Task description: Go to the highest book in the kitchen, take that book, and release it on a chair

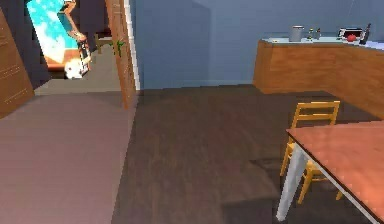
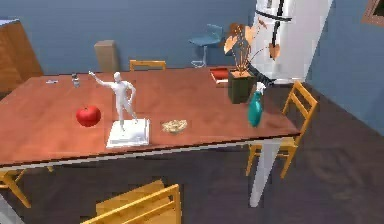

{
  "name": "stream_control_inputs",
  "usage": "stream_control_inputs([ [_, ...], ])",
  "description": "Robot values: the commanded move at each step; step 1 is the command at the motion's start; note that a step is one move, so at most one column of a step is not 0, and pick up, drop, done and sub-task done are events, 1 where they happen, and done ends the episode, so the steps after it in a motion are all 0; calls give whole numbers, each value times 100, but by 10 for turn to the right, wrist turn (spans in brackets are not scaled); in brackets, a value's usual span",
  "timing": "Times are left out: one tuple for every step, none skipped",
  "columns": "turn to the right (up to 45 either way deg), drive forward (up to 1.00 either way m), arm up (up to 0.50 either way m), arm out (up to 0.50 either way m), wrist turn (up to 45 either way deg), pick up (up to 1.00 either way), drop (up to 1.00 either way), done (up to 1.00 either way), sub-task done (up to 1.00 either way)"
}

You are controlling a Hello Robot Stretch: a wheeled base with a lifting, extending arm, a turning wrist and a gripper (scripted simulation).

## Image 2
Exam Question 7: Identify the red and white book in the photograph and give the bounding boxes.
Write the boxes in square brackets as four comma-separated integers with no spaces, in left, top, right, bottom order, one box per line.
[209,67,231,85]

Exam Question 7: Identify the yellow wooden chair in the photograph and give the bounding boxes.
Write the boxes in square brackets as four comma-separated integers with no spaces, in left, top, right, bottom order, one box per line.
[129,59,167,72]
[79,179,183,224]
[245,80,319,180]
[0,166,54,209]

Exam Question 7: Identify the brown wooden dining table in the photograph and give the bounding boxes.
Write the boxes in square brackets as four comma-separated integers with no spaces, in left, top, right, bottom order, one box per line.
[0,66,302,208]

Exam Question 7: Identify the potted plant in dark pot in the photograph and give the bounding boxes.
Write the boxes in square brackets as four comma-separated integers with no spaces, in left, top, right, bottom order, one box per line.
[223,19,281,105]

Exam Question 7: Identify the teal glass vase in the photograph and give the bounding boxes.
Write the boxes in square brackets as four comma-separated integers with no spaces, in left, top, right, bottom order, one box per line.
[247,90,264,128]

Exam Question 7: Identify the white human figure statue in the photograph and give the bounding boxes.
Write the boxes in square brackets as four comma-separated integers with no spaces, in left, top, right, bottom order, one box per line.
[88,70,151,148]

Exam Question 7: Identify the tan cardboard box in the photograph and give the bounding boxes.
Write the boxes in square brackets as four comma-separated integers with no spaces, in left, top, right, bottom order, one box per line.
[93,39,120,73]

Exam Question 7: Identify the red tomato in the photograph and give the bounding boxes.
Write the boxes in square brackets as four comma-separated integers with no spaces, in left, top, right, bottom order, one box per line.
[75,105,102,128]

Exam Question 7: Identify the white fridge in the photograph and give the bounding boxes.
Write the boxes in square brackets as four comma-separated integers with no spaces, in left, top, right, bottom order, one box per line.
[250,0,334,85]

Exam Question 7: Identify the brown wooden cupboard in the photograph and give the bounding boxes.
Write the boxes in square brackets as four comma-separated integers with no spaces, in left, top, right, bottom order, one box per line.
[0,18,44,95]

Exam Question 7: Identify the black fridge handle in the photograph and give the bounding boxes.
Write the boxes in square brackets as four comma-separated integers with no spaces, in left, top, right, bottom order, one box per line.
[271,0,286,48]

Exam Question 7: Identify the brown framed wall picture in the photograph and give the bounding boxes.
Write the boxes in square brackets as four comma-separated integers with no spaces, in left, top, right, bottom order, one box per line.
[361,0,384,28]

